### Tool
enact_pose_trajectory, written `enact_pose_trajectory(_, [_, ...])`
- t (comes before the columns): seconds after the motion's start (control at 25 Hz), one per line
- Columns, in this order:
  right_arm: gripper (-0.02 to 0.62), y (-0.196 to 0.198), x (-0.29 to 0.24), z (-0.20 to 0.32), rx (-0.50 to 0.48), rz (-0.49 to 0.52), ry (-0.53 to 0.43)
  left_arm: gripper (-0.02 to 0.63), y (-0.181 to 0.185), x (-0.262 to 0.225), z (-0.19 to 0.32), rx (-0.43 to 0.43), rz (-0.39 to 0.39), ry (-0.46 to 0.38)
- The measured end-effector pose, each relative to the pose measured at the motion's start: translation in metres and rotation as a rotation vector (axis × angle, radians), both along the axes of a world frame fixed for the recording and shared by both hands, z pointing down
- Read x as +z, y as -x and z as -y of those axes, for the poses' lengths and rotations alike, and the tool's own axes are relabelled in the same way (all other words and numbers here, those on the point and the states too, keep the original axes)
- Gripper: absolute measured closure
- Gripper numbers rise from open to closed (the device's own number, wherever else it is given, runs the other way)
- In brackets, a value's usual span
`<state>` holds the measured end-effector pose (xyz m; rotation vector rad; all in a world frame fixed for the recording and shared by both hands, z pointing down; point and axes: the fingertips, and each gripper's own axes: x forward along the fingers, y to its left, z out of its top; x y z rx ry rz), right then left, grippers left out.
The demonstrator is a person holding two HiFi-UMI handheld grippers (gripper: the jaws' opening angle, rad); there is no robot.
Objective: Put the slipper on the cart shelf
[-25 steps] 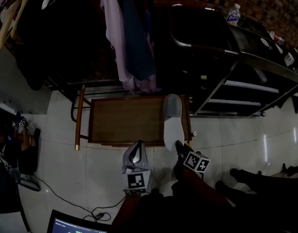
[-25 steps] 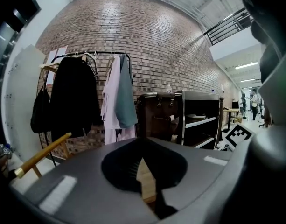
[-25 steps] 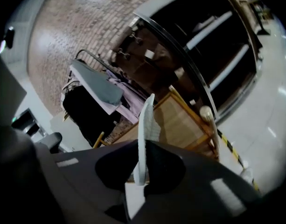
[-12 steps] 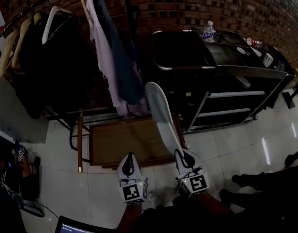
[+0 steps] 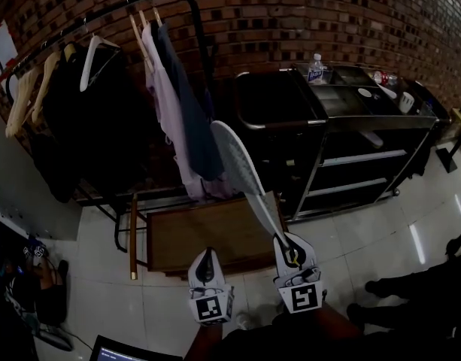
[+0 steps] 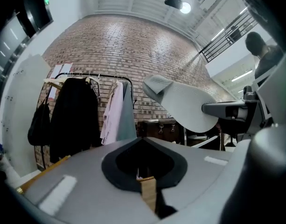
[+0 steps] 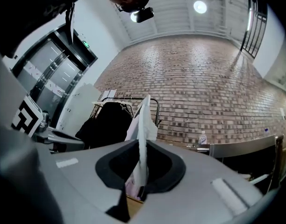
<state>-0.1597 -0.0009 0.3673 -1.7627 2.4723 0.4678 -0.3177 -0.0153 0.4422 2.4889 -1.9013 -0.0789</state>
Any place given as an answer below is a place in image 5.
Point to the person's right forearm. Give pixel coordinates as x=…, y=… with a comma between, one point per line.
x=339, y=320

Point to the white cup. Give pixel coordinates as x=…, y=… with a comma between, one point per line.
x=407, y=103

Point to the pale wooden hanger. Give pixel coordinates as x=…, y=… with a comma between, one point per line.
x=19, y=104
x=46, y=81

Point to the wooden hanger with clips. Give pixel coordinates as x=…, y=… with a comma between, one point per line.
x=140, y=40

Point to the white spoon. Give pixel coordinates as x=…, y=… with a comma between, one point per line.
x=365, y=92

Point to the person's white shoe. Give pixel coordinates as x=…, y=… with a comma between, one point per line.
x=245, y=322

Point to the black laptop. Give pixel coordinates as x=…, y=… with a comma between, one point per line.
x=117, y=350

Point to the black clothes rack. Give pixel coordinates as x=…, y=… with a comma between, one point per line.
x=198, y=25

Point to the grey pouch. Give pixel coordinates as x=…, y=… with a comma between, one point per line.
x=53, y=340

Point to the yellow table black stand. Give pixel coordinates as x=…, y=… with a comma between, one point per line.
x=455, y=141

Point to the person's left forearm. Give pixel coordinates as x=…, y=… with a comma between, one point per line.
x=202, y=344

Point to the person's dark clothing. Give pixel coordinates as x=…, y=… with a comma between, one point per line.
x=290, y=342

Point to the lilac garment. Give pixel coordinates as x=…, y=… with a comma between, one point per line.
x=170, y=111

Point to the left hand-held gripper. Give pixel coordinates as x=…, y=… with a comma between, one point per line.
x=211, y=307

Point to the clear water bottle blue label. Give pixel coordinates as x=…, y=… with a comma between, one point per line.
x=316, y=71

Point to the white plastic hanger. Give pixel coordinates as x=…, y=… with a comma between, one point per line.
x=88, y=62

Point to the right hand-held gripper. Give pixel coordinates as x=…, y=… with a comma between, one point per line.
x=303, y=295

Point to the clear bottle red label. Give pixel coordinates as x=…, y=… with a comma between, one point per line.
x=384, y=77

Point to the dark blue garment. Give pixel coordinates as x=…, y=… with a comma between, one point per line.
x=194, y=126

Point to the white paper sheet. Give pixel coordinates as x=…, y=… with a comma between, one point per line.
x=2, y=47

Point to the brown wooden table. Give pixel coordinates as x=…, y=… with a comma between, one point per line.
x=211, y=235

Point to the black metal cart shelf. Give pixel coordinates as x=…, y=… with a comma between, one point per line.
x=365, y=164

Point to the black garment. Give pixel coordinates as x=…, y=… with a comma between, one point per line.
x=87, y=126

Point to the wooden pole brass tip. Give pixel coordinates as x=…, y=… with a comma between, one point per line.
x=133, y=239

